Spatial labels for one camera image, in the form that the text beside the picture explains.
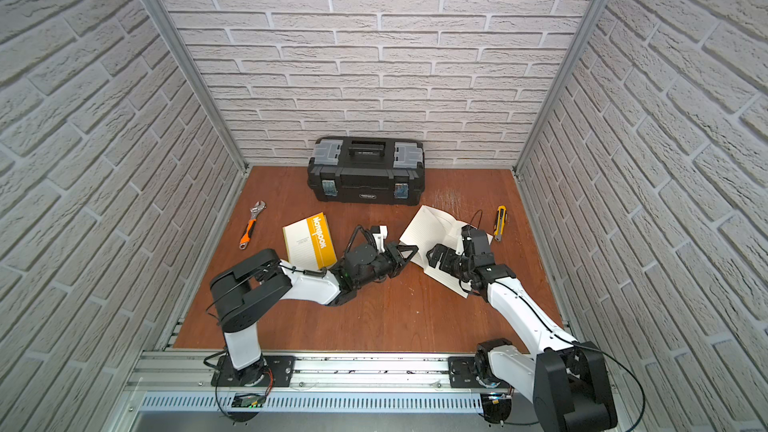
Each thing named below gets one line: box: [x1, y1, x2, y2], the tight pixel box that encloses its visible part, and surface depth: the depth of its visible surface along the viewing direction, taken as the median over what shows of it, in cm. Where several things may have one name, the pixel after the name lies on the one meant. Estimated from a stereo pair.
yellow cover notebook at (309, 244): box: [282, 212, 338, 271], surface depth 97 cm
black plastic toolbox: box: [307, 136, 426, 206], surface depth 100 cm
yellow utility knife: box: [493, 205, 508, 242], surface depth 105 cm
